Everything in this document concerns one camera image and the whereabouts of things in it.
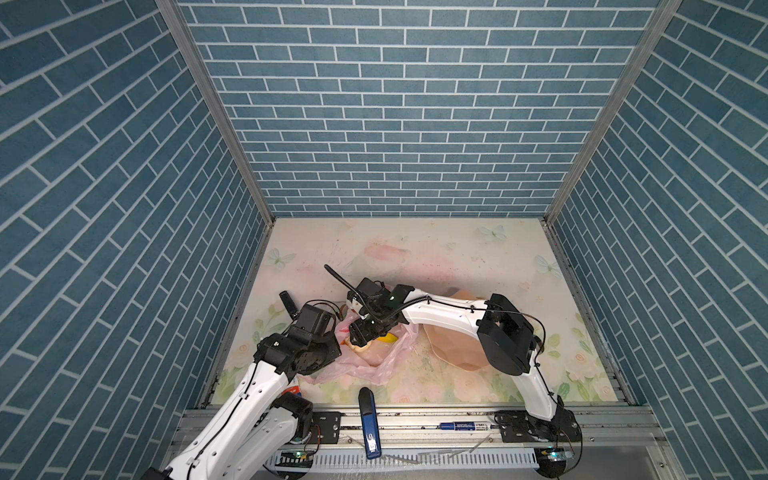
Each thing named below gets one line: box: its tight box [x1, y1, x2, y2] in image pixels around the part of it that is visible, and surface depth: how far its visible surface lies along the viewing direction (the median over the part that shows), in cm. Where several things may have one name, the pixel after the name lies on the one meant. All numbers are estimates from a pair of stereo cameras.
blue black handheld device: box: [358, 386, 383, 460], surface depth 73 cm
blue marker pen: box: [436, 422, 494, 431], surface depth 75 cm
